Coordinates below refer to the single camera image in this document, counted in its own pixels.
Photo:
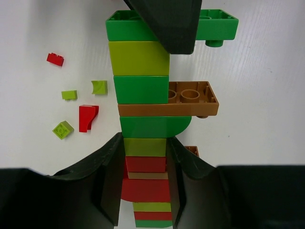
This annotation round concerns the green rounded end lego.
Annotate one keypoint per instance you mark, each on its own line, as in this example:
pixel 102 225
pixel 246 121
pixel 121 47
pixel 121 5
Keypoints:
pixel 153 223

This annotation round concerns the green long lego brick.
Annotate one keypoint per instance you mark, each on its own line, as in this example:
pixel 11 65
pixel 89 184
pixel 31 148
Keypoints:
pixel 214 27

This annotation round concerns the tan thin lego plate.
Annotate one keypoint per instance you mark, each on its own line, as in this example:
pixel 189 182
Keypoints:
pixel 145 175

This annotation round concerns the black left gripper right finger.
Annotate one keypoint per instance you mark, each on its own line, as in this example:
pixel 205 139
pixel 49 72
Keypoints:
pixel 233 197

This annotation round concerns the small lime curved lego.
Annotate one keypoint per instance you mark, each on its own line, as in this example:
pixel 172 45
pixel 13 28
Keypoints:
pixel 99 87

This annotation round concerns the lime lego brick mid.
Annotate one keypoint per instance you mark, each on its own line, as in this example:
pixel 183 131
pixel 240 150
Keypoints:
pixel 145 146

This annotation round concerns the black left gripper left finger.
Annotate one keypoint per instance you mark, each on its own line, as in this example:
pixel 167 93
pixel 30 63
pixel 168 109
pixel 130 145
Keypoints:
pixel 85 195

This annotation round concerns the small red arch lego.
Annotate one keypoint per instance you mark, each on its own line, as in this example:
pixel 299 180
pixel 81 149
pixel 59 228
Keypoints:
pixel 87 114

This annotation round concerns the small lime flat lego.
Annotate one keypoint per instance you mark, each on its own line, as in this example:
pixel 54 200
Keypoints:
pixel 63 129

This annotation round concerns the small red studded lego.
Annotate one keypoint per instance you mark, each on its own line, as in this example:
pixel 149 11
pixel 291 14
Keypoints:
pixel 55 59

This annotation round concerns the small lime slope lego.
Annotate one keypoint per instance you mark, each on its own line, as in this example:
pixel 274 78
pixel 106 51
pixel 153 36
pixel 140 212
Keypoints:
pixel 69 95

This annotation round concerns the green square lego brick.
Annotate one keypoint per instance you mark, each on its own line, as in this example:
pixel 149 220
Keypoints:
pixel 141 89

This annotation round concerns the brown long lego plate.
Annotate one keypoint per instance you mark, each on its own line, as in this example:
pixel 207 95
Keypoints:
pixel 186 98

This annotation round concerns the green rounded lego brick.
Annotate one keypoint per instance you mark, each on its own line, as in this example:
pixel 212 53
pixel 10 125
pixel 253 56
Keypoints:
pixel 153 126

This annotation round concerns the lime rounded lego brick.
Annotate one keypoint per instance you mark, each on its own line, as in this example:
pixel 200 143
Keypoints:
pixel 151 206

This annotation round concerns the lime square lego brick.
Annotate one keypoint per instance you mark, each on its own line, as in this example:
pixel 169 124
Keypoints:
pixel 139 58

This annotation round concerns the red lego brick mid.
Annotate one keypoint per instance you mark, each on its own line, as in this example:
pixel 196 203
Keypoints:
pixel 147 164

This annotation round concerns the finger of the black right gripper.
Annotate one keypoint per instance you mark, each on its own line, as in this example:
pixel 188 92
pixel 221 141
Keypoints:
pixel 173 22

